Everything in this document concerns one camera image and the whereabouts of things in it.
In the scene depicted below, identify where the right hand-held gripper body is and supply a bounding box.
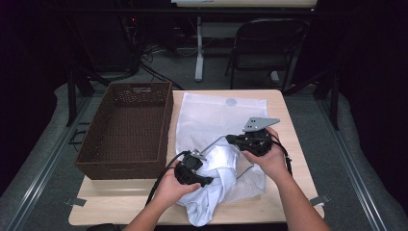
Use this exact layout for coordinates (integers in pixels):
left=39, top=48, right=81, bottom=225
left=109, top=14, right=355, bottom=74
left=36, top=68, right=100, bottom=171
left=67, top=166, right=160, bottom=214
left=237, top=116, right=281, bottom=158

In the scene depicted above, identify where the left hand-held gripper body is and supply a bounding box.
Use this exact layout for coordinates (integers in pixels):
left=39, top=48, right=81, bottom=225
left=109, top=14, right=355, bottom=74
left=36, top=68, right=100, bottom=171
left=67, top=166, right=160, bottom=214
left=173, top=148, right=209, bottom=187

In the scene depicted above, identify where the white shirt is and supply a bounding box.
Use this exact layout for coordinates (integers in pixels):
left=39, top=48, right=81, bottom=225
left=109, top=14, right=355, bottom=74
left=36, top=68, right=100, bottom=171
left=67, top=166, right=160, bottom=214
left=175, top=144, right=242, bottom=228

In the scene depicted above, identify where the white mesh laundry bag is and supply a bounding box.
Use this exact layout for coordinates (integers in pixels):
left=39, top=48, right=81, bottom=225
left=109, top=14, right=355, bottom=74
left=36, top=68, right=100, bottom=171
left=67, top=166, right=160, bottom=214
left=174, top=91, right=269, bottom=204

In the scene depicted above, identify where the brown woven plastic basket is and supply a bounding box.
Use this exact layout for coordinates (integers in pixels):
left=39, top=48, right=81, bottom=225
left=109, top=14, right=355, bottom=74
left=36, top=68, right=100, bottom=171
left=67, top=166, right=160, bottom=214
left=74, top=81, right=174, bottom=181

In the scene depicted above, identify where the person's right hand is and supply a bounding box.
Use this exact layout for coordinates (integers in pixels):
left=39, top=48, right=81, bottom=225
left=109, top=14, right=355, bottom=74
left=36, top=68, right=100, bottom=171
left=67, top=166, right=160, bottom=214
left=241, top=126, right=293, bottom=183

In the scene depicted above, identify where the person's left hand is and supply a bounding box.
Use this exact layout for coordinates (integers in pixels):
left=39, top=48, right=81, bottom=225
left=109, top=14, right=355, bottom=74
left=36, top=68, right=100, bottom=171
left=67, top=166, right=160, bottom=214
left=153, top=159, right=202, bottom=210

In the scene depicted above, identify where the metal table clamp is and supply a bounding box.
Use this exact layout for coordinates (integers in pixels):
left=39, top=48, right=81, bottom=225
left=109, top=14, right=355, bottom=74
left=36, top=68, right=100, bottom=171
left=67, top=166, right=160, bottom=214
left=309, top=193, right=332, bottom=208
left=64, top=196, right=88, bottom=208

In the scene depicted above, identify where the black metal stand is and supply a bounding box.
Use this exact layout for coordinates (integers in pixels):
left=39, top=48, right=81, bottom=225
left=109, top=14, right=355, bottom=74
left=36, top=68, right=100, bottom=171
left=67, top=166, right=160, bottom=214
left=282, top=68, right=342, bottom=131
left=64, top=62, right=111, bottom=128

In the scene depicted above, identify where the white desk leg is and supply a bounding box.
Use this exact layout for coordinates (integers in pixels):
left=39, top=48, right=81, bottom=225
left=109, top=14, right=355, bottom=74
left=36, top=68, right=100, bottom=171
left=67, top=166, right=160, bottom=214
left=193, top=15, right=206, bottom=83

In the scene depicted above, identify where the black folding chair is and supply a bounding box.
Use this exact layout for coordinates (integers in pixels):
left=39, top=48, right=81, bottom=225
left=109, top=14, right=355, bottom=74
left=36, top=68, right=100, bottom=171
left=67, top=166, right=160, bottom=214
left=224, top=17, right=310, bottom=93

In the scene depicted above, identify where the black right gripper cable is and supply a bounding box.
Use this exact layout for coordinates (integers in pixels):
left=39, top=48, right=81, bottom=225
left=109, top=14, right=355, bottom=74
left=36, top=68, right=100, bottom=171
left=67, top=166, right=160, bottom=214
left=269, top=133, right=293, bottom=177

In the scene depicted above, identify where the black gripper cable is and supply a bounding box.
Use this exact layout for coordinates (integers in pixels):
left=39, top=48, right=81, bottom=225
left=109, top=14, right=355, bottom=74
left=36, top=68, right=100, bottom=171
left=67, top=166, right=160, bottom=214
left=269, top=133, right=293, bottom=177
left=144, top=149, right=192, bottom=207

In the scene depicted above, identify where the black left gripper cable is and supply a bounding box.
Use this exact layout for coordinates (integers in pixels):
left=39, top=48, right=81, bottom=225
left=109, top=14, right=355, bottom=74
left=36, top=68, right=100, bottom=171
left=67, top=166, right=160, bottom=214
left=144, top=149, right=192, bottom=207

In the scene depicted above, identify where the aluminium floor rail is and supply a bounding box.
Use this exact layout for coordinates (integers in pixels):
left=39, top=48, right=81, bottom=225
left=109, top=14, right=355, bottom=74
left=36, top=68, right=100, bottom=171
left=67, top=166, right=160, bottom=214
left=5, top=94, right=94, bottom=231
left=316, top=95, right=388, bottom=231

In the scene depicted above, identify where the bundle of black floor cables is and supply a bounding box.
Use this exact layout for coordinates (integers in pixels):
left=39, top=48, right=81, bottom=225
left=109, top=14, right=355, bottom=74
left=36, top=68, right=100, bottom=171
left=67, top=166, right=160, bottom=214
left=119, top=13, right=186, bottom=91

